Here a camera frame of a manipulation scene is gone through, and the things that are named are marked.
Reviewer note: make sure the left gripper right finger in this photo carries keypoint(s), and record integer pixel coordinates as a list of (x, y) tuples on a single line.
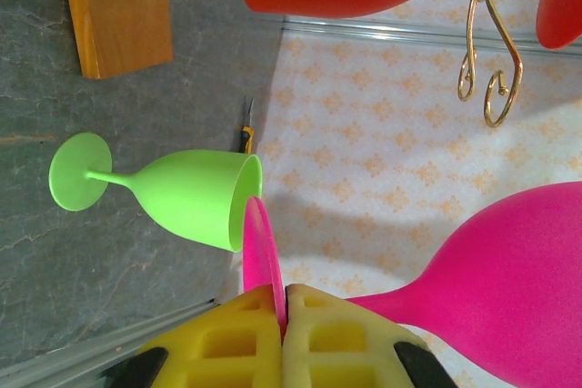
[(336, 342)]

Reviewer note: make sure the green wine glass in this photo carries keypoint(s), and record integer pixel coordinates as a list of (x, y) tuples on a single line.
[(191, 197)]

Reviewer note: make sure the pink wine glass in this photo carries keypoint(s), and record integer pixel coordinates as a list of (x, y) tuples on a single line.
[(500, 279)]

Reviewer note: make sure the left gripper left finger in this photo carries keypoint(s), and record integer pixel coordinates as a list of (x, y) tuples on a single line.
[(227, 347)]

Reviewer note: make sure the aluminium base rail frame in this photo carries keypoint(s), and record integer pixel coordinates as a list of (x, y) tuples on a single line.
[(68, 356)]

